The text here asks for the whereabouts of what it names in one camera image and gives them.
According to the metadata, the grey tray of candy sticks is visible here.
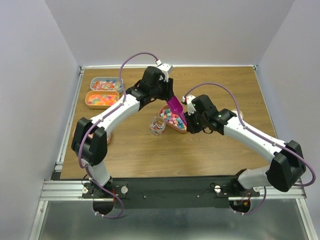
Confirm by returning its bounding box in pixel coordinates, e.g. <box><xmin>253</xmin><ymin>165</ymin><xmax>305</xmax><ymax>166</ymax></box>
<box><xmin>90</xmin><ymin>77</ymin><xmax>123</xmax><ymax>94</ymax></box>

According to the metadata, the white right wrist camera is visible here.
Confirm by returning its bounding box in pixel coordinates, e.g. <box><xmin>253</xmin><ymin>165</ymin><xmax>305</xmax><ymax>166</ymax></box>
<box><xmin>182</xmin><ymin>95</ymin><xmax>196</xmax><ymax>116</ymax></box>

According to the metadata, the clear plastic jar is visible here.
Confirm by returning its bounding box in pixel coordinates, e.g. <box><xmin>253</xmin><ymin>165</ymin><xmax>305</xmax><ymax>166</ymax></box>
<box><xmin>149</xmin><ymin>116</ymin><xmax>166</xmax><ymax>136</ymax></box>

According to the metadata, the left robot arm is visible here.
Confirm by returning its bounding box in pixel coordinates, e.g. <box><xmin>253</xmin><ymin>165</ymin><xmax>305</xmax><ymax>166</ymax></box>
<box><xmin>71</xmin><ymin>63</ymin><xmax>174</xmax><ymax>198</ymax></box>

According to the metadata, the orange tray of gummies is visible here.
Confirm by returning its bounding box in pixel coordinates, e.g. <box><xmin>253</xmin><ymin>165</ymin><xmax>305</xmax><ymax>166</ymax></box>
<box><xmin>84</xmin><ymin>90</ymin><xmax>120</xmax><ymax>110</ymax></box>

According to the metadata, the white jar lid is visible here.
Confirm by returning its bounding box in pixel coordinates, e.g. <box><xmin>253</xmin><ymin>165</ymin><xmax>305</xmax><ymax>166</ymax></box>
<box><xmin>231</xmin><ymin>109</ymin><xmax>244</xmax><ymax>121</ymax></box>

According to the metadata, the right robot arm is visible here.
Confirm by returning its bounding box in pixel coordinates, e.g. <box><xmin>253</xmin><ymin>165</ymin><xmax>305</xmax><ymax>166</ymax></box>
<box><xmin>183</xmin><ymin>94</ymin><xmax>306</xmax><ymax>196</ymax></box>

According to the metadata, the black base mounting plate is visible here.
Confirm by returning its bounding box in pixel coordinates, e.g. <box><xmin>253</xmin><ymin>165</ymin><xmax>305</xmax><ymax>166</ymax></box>
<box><xmin>82</xmin><ymin>175</ymin><xmax>261</xmax><ymax>210</ymax></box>

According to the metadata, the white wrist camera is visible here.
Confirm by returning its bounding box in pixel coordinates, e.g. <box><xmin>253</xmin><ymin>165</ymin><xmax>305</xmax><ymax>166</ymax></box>
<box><xmin>155</xmin><ymin>60</ymin><xmax>174</xmax><ymax>82</ymax></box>
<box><xmin>182</xmin><ymin>95</ymin><xmax>196</xmax><ymax>116</ymax></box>

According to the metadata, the pink tray of candies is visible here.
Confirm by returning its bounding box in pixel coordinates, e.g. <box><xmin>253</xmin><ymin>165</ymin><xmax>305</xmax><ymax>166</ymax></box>
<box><xmin>158</xmin><ymin>105</ymin><xmax>187</xmax><ymax>134</ymax></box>

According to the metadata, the magenta plastic scoop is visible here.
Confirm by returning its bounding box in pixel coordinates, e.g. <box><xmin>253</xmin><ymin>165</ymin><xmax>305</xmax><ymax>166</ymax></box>
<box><xmin>166</xmin><ymin>95</ymin><xmax>187</xmax><ymax>125</ymax></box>

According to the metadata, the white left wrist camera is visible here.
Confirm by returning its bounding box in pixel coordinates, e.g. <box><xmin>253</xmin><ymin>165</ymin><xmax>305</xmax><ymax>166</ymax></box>
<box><xmin>155</xmin><ymin>60</ymin><xmax>174</xmax><ymax>82</ymax></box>

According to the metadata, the pink tray of lollipops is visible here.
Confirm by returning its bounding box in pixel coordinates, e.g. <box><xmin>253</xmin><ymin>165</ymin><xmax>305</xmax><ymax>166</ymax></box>
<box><xmin>72</xmin><ymin>128</ymin><xmax>112</xmax><ymax>144</ymax></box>

